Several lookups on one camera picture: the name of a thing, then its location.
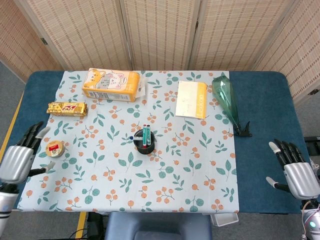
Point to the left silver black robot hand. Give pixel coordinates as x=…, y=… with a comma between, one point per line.
x=16, y=162

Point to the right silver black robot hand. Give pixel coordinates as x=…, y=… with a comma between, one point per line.
x=302, y=180

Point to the blue capped pen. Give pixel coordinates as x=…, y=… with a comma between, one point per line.
x=136, y=137

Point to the red cap marker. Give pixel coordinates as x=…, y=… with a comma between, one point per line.
x=144, y=135

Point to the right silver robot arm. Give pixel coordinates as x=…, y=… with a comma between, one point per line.
x=312, y=222

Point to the black pen cup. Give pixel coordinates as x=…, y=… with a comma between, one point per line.
x=150, y=150

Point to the round gold tin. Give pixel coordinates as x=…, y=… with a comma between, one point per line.
x=55, y=148

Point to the gold biscuit pack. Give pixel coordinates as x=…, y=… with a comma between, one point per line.
x=67, y=109

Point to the blue table cover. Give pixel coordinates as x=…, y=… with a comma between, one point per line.
x=262, y=105

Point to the white plastic box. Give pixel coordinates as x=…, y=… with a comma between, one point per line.
x=225, y=220

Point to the green spray bottle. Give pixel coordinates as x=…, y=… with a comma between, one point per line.
x=225, y=97

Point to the yellow cat tissue pack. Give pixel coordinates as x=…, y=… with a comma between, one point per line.
x=110, y=85

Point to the floral leaf tablecloth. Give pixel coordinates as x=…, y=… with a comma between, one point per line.
x=175, y=175

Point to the white yellow notebook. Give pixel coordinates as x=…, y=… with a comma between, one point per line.
x=190, y=100

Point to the dark blue padded seat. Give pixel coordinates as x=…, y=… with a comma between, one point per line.
x=160, y=225

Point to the woven folding screen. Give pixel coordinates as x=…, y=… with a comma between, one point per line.
x=160, y=32

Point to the black equipment frame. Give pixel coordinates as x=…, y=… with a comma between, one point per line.
x=313, y=142

